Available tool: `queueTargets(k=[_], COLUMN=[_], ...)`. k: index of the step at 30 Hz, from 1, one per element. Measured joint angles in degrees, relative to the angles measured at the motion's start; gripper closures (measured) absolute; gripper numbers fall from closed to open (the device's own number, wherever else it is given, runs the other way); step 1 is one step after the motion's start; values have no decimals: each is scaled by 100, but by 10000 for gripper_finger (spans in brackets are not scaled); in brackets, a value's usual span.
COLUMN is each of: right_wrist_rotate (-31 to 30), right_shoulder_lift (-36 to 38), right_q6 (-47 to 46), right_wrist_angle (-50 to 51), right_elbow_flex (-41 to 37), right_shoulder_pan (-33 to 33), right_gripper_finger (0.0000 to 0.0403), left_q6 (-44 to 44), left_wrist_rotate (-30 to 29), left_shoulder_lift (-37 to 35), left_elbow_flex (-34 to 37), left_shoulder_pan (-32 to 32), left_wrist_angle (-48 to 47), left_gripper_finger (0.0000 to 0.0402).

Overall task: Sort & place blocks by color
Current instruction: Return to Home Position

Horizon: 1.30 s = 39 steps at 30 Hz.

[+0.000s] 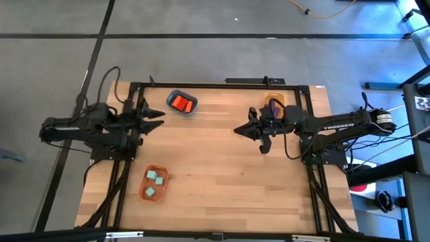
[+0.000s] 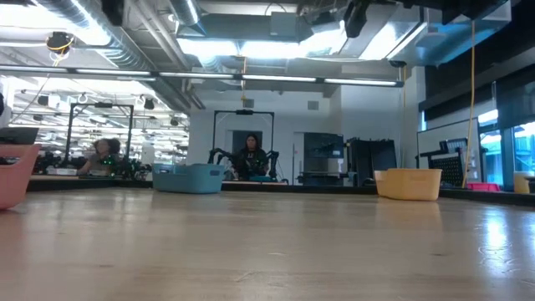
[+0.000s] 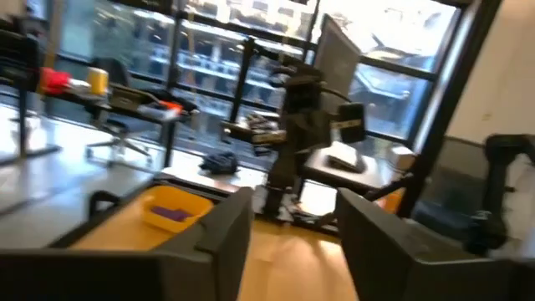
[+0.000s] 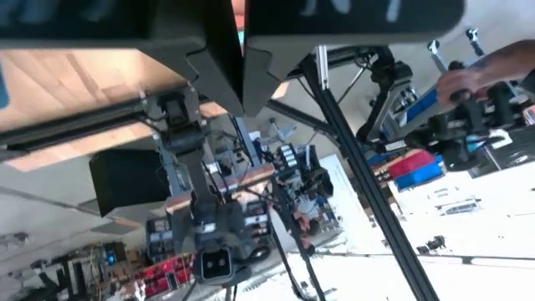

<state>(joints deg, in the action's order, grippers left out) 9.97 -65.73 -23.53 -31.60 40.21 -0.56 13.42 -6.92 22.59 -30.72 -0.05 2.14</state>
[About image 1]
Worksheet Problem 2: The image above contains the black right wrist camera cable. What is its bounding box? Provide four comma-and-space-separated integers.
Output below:
268, 97, 313, 161

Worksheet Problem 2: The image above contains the black aluminium table frame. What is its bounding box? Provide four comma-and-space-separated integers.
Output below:
75, 75, 360, 236

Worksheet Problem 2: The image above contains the dark grey cabinet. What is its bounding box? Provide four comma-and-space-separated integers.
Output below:
402, 171, 430, 242
402, 82, 430, 175

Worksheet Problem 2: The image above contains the black white marker tag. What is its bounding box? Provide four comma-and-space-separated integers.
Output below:
414, 95, 430, 112

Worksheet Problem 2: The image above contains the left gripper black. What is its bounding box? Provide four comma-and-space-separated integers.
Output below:
118, 97, 166, 147

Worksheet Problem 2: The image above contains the black left wrist camera cable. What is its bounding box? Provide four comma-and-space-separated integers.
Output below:
79, 65, 130, 114

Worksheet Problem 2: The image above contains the black front crossbar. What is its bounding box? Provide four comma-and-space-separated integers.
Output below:
0, 227, 430, 242

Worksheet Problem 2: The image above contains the blue plastic bin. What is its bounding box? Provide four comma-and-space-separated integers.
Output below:
165, 88, 199, 117

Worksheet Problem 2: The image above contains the blue metal floor bar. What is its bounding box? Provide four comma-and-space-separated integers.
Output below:
364, 81, 404, 91

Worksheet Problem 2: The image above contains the silver metal bracket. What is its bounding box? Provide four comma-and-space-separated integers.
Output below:
290, 234, 332, 242
105, 231, 144, 240

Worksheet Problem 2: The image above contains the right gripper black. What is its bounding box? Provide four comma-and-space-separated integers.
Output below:
234, 106, 287, 156

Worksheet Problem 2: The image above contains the black bar behind table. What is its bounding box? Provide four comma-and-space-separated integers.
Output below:
224, 77, 286, 85

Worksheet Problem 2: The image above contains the red floor object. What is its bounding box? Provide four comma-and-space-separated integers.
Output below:
349, 183, 377, 194

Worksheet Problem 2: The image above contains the yellow extension cable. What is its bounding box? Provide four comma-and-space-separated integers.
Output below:
287, 0, 357, 19

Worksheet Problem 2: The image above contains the black diagonal beam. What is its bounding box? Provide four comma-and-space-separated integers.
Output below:
347, 154, 419, 188

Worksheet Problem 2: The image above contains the yellow plastic bin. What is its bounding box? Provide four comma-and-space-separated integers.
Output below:
263, 91, 287, 120

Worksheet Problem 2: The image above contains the orange plastic bin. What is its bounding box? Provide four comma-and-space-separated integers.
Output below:
138, 164, 169, 203

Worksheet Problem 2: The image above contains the black rounded floor object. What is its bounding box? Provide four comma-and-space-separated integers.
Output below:
375, 190, 398, 214

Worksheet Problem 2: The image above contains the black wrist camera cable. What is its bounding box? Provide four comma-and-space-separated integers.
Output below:
268, 97, 313, 161
79, 65, 130, 114

